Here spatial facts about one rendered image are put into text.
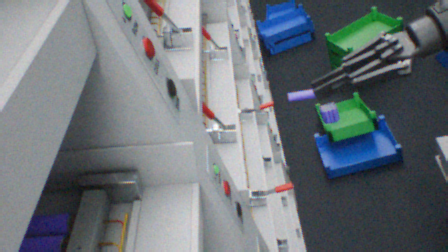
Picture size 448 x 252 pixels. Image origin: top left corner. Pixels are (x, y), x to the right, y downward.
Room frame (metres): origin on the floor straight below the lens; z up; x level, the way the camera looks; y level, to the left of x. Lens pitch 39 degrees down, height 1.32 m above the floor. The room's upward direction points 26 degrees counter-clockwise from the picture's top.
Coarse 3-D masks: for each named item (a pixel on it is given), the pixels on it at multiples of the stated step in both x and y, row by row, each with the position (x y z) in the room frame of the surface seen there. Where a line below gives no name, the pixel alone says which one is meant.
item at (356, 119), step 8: (336, 104) 1.34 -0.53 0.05; (344, 104) 1.32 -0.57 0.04; (352, 104) 1.31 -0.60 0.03; (360, 104) 1.28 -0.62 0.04; (320, 112) 1.34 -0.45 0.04; (344, 112) 1.30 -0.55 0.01; (352, 112) 1.27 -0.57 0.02; (360, 112) 1.24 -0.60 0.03; (368, 112) 1.15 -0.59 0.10; (320, 120) 1.30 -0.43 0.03; (344, 120) 1.22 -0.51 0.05; (352, 120) 1.19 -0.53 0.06; (360, 120) 1.16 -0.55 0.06; (368, 120) 1.05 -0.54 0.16; (376, 120) 1.04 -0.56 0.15; (328, 128) 1.10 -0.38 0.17; (336, 128) 1.18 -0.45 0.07; (344, 128) 1.08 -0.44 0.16; (352, 128) 1.06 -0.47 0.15; (360, 128) 1.05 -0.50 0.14; (368, 128) 1.04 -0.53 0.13; (376, 128) 1.03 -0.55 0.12; (328, 136) 1.09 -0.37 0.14; (336, 136) 1.08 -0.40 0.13; (344, 136) 1.06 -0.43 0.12; (352, 136) 1.05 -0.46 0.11
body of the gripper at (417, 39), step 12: (408, 24) 0.56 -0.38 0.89; (420, 24) 0.54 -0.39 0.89; (432, 24) 0.52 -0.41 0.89; (396, 36) 0.58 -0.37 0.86; (408, 36) 0.56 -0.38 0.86; (420, 36) 0.52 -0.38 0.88; (432, 36) 0.51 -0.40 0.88; (408, 48) 0.53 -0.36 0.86; (420, 48) 0.51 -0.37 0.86; (432, 48) 0.51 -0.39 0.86; (396, 60) 0.53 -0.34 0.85
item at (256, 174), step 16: (240, 64) 0.93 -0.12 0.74; (240, 80) 0.93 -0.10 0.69; (240, 96) 0.85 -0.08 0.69; (240, 128) 0.73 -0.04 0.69; (256, 128) 0.72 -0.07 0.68; (256, 144) 0.66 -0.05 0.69; (256, 160) 0.61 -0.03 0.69; (256, 176) 0.57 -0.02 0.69; (256, 208) 0.49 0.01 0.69; (256, 224) 0.45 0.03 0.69; (272, 224) 0.44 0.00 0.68; (272, 240) 0.41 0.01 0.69
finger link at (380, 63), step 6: (396, 48) 0.54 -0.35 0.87; (402, 48) 0.54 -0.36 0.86; (384, 54) 0.55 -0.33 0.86; (390, 54) 0.54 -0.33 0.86; (378, 60) 0.55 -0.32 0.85; (384, 60) 0.54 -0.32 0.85; (366, 66) 0.56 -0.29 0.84; (372, 66) 0.55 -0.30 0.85; (378, 66) 0.55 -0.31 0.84; (384, 66) 0.54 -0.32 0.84; (354, 72) 0.56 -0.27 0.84; (360, 72) 0.55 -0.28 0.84; (366, 72) 0.55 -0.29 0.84; (348, 78) 0.56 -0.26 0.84
